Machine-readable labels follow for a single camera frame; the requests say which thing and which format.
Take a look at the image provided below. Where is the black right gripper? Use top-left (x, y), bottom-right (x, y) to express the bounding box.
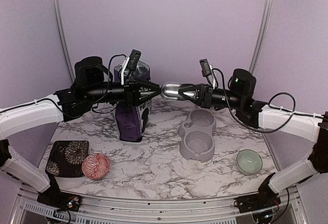
top-left (178, 83), bottom-right (244, 110)

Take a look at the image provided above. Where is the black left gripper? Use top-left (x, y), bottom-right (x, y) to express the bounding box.
top-left (86, 75), bottom-right (162, 108)

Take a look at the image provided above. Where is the silver metal scoop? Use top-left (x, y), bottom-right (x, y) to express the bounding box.
top-left (161, 82), bottom-right (193, 101)

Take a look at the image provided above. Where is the purple puppy food bag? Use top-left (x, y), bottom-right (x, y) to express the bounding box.
top-left (114, 62), bottom-right (152, 142)

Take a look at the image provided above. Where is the grey double pet bowl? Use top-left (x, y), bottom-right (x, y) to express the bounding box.
top-left (178, 109), bottom-right (216, 162)

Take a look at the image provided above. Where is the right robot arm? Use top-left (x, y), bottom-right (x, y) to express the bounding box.
top-left (178, 69), bottom-right (327, 208)

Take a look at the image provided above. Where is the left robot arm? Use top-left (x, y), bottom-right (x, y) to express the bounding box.
top-left (1, 51), bottom-right (161, 206)

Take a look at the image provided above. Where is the red patterned ceramic bowl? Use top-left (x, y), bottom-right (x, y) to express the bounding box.
top-left (81, 153), bottom-right (110, 180)

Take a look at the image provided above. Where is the pale green glass bowl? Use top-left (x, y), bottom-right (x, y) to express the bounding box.
top-left (236, 149), bottom-right (263, 175)

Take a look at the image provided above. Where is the black floral square plate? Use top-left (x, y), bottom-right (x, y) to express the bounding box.
top-left (45, 140), bottom-right (89, 178)

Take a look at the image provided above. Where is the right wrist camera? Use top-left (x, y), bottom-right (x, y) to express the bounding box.
top-left (199, 58), bottom-right (218, 89)

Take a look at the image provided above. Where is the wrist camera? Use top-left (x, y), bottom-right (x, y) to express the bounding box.
top-left (120, 49), bottom-right (141, 85)
top-left (199, 58), bottom-right (218, 89)

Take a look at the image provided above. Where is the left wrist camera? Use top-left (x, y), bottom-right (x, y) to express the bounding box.
top-left (120, 49), bottom-right (141, 85)

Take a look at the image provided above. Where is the aluminium right corner post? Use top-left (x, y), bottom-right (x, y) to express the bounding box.
top-left (249, 0), bottom-right (274, 75)

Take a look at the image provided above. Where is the aluminium corner post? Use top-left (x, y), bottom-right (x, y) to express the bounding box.
top-left (249, 0), bottom-right (274, 75)
top-left (51, 0), bottom-right (74, 83)

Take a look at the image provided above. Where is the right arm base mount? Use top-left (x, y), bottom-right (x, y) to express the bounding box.
top-left (234, 174), bottom-right (281, 213)

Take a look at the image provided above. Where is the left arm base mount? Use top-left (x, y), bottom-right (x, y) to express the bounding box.
top-left (37, 174), bottom-right (82, 212)

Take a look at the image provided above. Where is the aluminium left corner post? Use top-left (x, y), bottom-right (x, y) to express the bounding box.
top-left (51, 0), bottom-right (74, 83)

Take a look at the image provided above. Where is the aluminium front frame rail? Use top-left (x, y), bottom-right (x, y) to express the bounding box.
top-left (9, 184), bottom-right (308, 223)

